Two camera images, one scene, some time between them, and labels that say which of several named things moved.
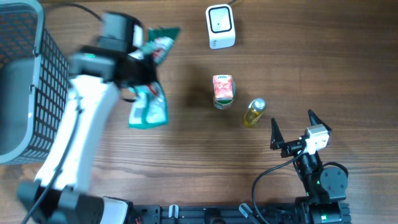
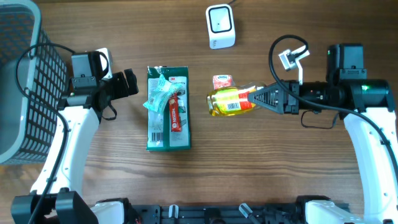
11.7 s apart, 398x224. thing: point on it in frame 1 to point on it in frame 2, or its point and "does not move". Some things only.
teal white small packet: x=158 y=48 to x=165 y=88
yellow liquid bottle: x=255 y=109 to x=231 y=101
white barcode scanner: x=221 y=26 does not move
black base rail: x=160 y=214 does not move
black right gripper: x=290 y=147 to x=279 y=96
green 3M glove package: x=148 y=107 to x=168 y=98
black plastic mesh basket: x=34 y=74 does not move
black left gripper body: x=143 y=71 to x=119 y=88
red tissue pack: x=223 y=87 does not move
